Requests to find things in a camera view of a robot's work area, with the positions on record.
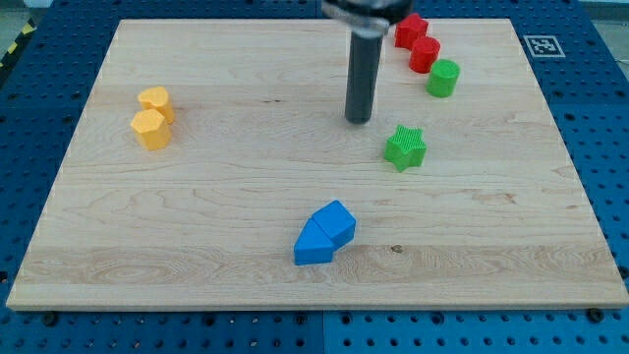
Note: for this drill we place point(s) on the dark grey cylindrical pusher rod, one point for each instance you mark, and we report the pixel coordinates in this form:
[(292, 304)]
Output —
[(362, 76)]

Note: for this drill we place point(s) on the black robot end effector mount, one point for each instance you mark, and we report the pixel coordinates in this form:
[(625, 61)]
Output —
[(368, 17)]

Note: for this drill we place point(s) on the red star block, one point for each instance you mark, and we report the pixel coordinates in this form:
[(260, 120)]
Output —
[(409, 30)]

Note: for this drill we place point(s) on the green star block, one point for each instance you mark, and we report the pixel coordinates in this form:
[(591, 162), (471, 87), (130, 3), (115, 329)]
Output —
[(405, 148)]

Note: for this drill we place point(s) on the red cylinder block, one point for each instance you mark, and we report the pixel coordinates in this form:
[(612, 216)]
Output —
[(424, 53)]

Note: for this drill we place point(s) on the green cylinder block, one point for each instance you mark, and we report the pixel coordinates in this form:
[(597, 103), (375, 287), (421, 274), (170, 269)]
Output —
[(443, 77)]

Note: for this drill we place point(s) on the white fiducial marker tag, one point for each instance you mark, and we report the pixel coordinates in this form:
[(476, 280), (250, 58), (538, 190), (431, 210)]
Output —
[(544, 46)]

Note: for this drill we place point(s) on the blue cube block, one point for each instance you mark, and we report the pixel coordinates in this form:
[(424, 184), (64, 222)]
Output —
[(337, 222)]

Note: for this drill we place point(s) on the light wooden board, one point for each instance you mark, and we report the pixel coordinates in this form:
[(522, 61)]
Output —
[(495, 218)]

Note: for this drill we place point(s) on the yellow heart block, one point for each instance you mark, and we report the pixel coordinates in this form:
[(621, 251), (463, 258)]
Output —
[(158, 98)]

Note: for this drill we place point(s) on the blue triangle block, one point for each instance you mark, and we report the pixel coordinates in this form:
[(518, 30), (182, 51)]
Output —
[(313, 246)]

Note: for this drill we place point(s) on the yellow hexagon block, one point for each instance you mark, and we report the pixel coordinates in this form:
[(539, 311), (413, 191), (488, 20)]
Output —
[(151, 129)]

